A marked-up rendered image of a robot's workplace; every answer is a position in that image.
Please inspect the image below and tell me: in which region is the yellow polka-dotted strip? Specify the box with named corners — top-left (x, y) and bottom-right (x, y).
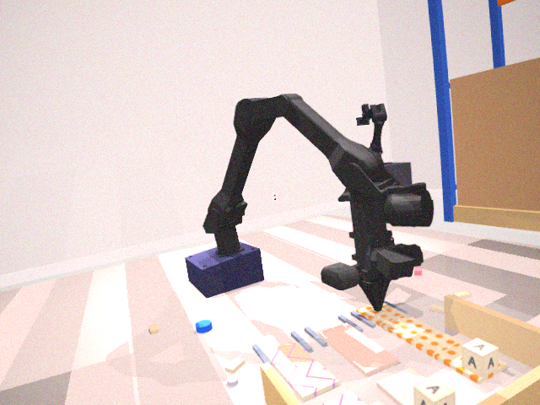
top-left (357, 303), bottom-right (393, 318)

